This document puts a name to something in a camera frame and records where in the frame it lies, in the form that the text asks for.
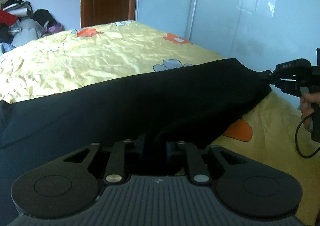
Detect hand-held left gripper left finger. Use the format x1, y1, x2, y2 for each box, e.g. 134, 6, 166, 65
56, 133, 148, 184

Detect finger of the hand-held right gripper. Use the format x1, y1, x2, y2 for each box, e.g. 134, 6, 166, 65
265, 70, 277, 87

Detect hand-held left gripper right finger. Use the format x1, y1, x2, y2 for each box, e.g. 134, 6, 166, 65
164, 140, 250, 183

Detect black pants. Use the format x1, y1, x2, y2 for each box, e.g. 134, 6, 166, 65
0, 58, 273, 226

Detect person's right hand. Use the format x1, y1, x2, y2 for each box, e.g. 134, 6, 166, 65
299, 92, 320, 132

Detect white sliding wardrobe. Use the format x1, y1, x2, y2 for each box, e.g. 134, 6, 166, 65
135, 0, 320, 98

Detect yellow floral bed sheet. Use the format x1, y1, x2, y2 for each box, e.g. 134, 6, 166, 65
0, 20, 320, 226

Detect blue-white patterned cloth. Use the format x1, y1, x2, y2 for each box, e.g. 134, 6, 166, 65
0, 42, 18, 58

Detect pile of clothes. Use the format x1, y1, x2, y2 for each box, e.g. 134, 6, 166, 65
0, 0, 66, 49

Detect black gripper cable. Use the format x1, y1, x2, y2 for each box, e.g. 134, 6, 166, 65
295, 111, 320, 158

